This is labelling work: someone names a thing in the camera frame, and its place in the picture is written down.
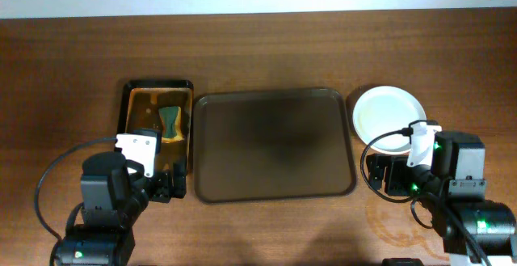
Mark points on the large brown serving tray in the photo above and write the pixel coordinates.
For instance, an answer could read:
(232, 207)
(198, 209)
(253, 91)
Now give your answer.
(271, 145)

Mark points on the yellow green scrub sponge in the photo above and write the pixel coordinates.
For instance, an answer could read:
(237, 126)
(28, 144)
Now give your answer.
(171, 123)

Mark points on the pale green plate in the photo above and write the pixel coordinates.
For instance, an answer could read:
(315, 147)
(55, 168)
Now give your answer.
(384, 109)

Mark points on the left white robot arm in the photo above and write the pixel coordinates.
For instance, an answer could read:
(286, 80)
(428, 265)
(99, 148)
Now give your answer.
(117, 187)

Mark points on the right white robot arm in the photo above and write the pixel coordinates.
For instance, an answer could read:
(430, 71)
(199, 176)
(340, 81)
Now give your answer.
(450, 184)

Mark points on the small black water tray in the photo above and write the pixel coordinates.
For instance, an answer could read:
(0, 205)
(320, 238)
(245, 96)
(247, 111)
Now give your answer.
(140, 102)

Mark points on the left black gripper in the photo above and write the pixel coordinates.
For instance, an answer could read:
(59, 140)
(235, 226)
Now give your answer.
(164, 183)

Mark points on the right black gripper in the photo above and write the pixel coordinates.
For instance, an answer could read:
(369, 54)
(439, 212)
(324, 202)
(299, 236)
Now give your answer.
(393, 176)

